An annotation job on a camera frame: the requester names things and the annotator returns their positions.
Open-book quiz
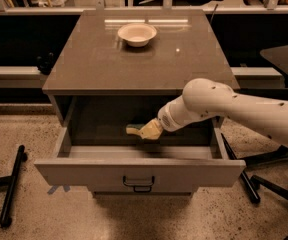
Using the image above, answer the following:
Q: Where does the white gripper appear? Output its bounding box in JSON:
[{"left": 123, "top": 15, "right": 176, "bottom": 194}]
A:
[{"left": 139, "top": 102, "right": 182, "bottom": 140}]

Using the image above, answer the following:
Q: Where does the green and yellow sponge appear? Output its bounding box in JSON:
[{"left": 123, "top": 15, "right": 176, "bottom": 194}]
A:
[{"left": 126, "top": 124, "right": 144, "bottom": 136}]

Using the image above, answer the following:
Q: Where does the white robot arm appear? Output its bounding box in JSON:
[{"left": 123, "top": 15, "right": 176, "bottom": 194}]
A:
[{"left": 140, "top": 78, "right": 288, "bottom": 148}]

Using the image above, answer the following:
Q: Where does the open top drawer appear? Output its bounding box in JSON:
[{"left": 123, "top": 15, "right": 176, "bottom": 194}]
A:
[{"left": 34, "top": 97, "right": 246, "bottom": 194}]

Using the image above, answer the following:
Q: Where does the grey drawer cabinet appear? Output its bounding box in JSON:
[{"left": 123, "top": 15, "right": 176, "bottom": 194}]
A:
[{"left": 42, "top": 9, "right": 241, "bottom": 198}]

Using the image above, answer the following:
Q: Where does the white bowl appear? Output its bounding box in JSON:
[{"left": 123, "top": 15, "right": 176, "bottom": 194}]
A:
[{"left": 118, "top": 23, "right": 157, "bottom": 47}]

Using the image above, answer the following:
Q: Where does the blue tape on floor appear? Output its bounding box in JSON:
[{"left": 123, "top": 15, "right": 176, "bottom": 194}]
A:
[{"left": 47, "top": 185, "right": 71, "bottom": 195}]

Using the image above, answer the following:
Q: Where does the black chair base right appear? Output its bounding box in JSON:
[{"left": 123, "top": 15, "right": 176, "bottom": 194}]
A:
[{"left": 220, "top": 132, "right": 288, "bottom": 240}]

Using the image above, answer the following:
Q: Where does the black clamp on ledge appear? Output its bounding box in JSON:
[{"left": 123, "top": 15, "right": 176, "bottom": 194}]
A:
[{"left": 37, "top": 53, "right": 54, "bottom": 75}]

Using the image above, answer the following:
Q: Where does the black stand leg left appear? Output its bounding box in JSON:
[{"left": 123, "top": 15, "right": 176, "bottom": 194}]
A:
[{"left": 0, "top": 145, "right": 27, "bottom": 228}]

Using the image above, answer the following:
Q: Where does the black drawer handle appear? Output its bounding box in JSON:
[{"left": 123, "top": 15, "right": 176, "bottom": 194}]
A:
[{"left": 122, "top": 176, "right": 155, "bottom": 193}]

